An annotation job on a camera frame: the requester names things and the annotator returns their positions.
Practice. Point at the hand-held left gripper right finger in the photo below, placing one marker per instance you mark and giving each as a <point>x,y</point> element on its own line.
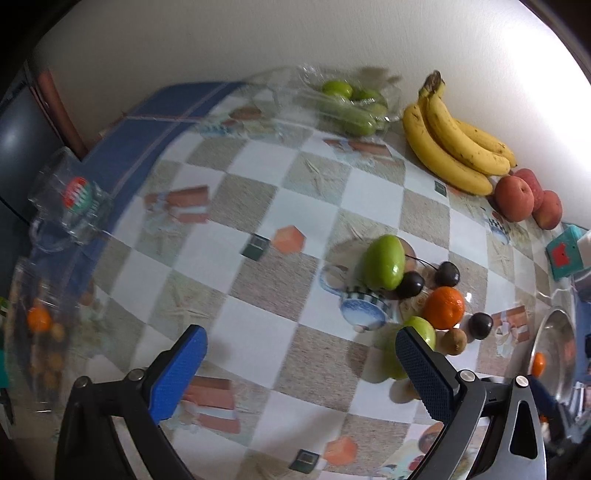
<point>422,374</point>

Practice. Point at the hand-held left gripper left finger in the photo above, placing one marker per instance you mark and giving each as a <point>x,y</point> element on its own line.
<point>178,374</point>

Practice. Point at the small green round fruit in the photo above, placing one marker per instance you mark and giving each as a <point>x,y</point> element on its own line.
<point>426,331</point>

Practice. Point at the brown kiwi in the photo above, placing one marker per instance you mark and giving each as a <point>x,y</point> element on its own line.
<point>455,341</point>

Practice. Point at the dark plum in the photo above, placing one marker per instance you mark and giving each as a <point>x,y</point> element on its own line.
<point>447,273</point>
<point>480,325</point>
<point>411,284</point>

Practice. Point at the green mango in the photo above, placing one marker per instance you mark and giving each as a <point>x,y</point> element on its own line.
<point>382,263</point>

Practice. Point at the round metal bowl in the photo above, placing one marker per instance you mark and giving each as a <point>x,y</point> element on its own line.
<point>556,341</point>

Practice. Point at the orange tangerine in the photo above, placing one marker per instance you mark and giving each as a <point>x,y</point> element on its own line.
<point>443,308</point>
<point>538,364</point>

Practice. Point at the small orange citrus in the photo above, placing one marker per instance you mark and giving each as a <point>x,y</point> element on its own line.
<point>38,319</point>

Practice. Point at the checkered printed tablecloth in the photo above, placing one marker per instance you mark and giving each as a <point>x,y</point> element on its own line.
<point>258,217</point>

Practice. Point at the teal box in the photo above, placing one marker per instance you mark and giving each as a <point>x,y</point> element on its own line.
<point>563,256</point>

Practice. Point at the red peach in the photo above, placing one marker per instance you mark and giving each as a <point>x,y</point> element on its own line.
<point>514,198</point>
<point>549,210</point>
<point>531,179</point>

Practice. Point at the yellow banana bunch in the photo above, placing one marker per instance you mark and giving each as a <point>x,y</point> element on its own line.
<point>443,152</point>

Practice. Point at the long green fruit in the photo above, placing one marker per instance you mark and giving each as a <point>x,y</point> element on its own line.
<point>353,119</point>

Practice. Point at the dark grey furniture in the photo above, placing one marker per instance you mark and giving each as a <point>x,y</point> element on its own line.
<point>23,152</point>

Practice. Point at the brown wooden edge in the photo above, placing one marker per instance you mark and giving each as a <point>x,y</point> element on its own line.
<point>60,115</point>

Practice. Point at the clear plastic tray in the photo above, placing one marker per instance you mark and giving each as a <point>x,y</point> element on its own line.
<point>295,99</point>

